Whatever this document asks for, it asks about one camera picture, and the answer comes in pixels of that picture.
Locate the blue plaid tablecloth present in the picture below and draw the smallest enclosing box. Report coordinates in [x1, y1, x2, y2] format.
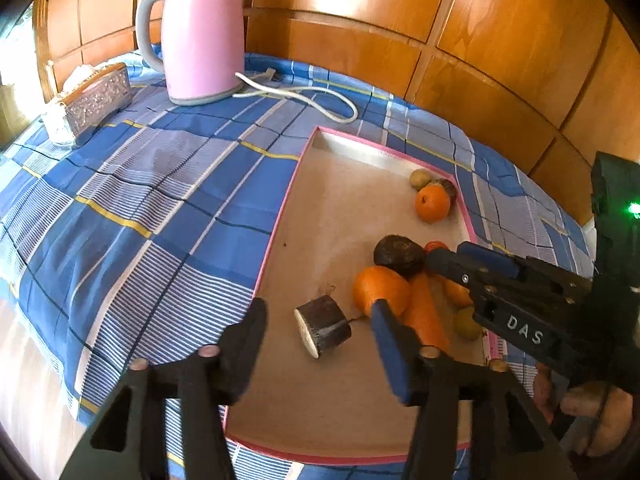
[0, 42, 601, 480]

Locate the silver ornate tissue box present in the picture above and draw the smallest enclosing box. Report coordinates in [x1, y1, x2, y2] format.
[52, 62, 133, 146]

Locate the pink-edged cardboard tray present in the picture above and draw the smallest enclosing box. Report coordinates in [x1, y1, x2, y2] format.
[222, 126, 503, 465]

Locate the orange carrot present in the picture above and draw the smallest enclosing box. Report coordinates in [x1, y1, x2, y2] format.
[402, 271, 453, 361]

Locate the white kettle power cord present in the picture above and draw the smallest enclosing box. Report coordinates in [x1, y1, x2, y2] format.
[234, 69, 359, 125]

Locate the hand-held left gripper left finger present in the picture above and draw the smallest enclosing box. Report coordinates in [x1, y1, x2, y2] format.
[59, 298, 268, 480]

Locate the pink electric kettle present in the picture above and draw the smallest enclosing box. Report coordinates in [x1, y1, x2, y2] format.
[136, 0, 249, 107]

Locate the dark brown avocado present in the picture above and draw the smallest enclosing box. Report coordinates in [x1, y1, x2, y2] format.
[373, 234, 427, 279]

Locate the small clear glass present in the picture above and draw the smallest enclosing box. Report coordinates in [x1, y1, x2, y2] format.
[41, 101, 76, 147]

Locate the person's right hand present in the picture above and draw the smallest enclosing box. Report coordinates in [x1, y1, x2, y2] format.
[532, 360, 633, 458]

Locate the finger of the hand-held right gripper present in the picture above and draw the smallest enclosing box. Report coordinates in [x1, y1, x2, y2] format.
[426, 248, 502, 294]
[456, 241, 594, 297]

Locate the yellow-green lemon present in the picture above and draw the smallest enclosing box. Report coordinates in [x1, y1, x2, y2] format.
[453, 306, 485, 342]

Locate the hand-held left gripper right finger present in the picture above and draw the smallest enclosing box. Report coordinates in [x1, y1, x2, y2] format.
[370, 298, 581, 480]

